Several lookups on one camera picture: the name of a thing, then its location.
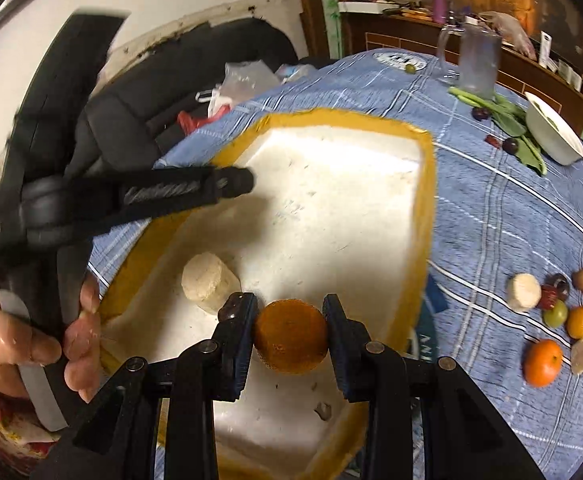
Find small orange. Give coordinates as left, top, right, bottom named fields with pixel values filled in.
left=566, top=306, right=583, bottom=340

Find large orange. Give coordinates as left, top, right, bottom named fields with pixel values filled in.
left=254, top=299, right=328, bottom=375

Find purple thermos bottle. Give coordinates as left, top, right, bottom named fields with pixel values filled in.
left=431, top=0, right=447, bottom=24

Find dark purple plum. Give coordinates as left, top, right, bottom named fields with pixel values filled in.
left=546, top=273, right=570, bottom=302

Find person left hand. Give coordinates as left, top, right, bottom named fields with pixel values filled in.
left=0, top=273, right=101, bottom=402

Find red plastic bag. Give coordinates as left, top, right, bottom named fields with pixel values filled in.
left=177, top=104, right=231, bottom=136

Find glass pitcher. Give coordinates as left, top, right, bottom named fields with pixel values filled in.
left=437, top=16, right=502, bottom=99

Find green grape fruit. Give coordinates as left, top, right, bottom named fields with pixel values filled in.
left=542, top=299, right=569, bottom=328

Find green leaves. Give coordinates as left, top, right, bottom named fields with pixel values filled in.
left=449, top=87, right=547, bottom=177

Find white bowl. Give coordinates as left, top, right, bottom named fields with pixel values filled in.
left=525, top=92, right=583, bottom=166

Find white plastic bag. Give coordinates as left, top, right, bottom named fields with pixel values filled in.
left=479, top=11, right=537, bottom=61

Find blue plaid tablecloth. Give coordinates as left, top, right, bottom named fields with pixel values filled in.
left=90, top=51, right=583, bottom=479

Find white foam chunk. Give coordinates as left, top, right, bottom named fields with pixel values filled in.
left=181, top=252, right=242, bottom=315

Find yellow foam tray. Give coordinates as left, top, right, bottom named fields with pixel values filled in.
left=101, top=108, right=437, bottom=479

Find brown kiwi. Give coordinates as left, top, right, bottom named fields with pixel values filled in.
left=572, top=269, right=583, bottom=292

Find dark red plum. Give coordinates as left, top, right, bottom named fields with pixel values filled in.
left=537, top=284, right=558, bottom=310

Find dark grape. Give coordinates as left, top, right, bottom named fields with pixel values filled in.
left=471, top=106, right=491, bottom=122

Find wooden sideboard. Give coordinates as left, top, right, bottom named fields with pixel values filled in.
left=341, top=13, right=583, bottom=134

